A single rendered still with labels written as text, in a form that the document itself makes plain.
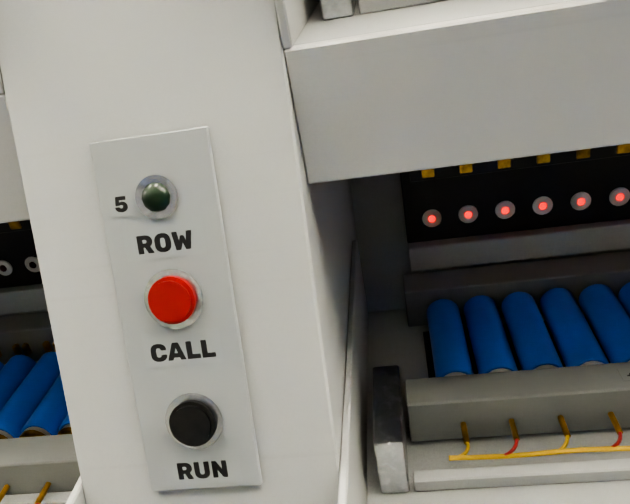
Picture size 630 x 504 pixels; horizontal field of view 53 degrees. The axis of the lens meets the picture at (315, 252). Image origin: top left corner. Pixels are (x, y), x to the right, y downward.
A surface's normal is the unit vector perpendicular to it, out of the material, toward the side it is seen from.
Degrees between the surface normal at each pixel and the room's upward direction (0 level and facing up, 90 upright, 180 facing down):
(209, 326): 90
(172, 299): 90
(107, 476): 90
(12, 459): 19
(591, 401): 109
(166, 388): 90
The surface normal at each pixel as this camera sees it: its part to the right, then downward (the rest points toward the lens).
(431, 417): -0.07, 0.47
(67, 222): -0.12, 0.16
